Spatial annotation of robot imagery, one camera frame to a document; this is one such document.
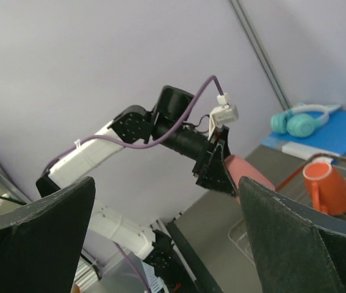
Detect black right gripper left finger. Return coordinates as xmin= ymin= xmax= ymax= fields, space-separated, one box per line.
xmin=0 ymin=177 xmax=96 ymax=292

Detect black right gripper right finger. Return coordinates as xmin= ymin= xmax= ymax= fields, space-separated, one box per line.
xmin=239 ymin=177 xmax=346 ymax=292

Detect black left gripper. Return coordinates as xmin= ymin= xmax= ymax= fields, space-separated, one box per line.
xmin=192 ymin=126 xmax=237 ymax=195

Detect pink plastic cup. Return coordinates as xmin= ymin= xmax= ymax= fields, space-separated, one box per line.
xmin=224 ymin=154 xmax=275 ymax=191

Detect steel wire dish rack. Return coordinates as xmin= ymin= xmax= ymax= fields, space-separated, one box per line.
xmin=227 ymin=152 xmax=346 ymax=263

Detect orange ceramic mug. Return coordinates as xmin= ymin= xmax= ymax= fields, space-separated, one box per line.
xmin=302 ymin=161 xmax=346 ymax=216

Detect teal cat-ear headphones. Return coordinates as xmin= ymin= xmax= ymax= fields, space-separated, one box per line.
xmin=270 ymin=103 xmax=342 ymax=138

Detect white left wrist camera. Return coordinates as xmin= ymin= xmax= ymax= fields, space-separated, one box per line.
xmin=208 ymin=104 xmax=239 ymax=140

